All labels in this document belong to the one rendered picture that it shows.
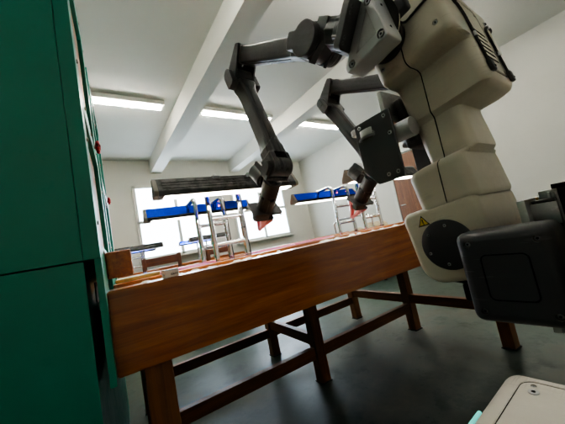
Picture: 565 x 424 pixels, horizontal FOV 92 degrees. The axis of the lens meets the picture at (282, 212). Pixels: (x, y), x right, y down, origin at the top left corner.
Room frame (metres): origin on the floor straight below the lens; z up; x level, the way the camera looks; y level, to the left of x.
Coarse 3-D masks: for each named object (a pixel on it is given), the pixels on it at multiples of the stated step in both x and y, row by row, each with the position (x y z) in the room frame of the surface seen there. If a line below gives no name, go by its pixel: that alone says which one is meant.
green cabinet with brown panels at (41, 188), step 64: (0, 0) 0.52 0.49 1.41; (64, 0) 0.57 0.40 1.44; (0, 64) 0.51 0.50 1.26; (64, 64) 0.56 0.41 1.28; (0, 128) 0.51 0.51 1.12; (64, 128) 0.56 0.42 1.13; (0, 192) 0.50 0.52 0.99; (64, 192) 0.55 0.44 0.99; (0, 256) 0.50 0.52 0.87; (64, 256) 0.54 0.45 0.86
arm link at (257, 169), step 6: (258, 162) 0.84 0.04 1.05; (264, 162) 0.76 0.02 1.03; (270, 162) 0.75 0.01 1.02; (252, 168) 0.86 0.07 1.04; (258, 168) 0.84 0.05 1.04; (264, 168) 0.77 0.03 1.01; (270, 168) 0.75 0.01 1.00; (252, 174) 0.85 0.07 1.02; (258, 174) 0.84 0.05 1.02; (264, 174) 0.78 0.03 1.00; (258, 180) 0.84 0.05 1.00; (270, 180) 0.79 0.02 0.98; (276, 180) 0.80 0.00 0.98; (282, 180) 0.81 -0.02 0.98; (258, 186) 0.86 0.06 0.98
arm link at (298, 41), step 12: (300, 24) 0.57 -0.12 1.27; (312, 24) 0.55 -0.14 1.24; (288, 36) 0.61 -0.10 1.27; (300, 36) 0.58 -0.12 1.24; (312, 36) 0.55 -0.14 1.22; (240, 48) 0.82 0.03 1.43; (252, 48) 0.78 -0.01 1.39; (264, 48) 0.73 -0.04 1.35; (276, 48) 0.69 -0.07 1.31; (288, 48) 0.61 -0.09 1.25; (300, 48) 0.58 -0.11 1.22; (312, 48) 0.57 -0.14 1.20; (240, 60) 0.83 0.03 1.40; (252, 60) 0.79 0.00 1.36; (264, 60) 0.75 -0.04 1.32; (276, 60) 0.72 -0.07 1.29; (288, 60) 0.68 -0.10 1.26; (300, 60) 0.66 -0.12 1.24; (336, 60) 0.62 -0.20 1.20; (240, 72) 0.86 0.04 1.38; (252, 72) 0.89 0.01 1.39
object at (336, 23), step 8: (344, 0) 0.47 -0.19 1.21; (352, 0) 0.46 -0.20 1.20; (344, 8) 0.47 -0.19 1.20; (352, 8) 0.47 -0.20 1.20; (336, 16) 0.52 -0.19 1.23; (344, 16) 0.47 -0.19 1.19; (352, 16) 0.48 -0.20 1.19; (328, 24) 0.54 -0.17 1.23; (336, 24) 0.51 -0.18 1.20; (344, 24) 0.48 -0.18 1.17; (352, 24) 0.49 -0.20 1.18; (328, 32) 0.54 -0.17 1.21; (336, 32) 0.49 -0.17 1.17; (344, 32) 0.49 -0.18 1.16; (352, 32) 0.50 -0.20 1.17; (328, 40) 0.55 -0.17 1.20; (336, 40) 0.50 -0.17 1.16; (344, 40) 0.50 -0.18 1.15; (336, 48) 0.50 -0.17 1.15; (344, 48) 0.50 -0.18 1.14
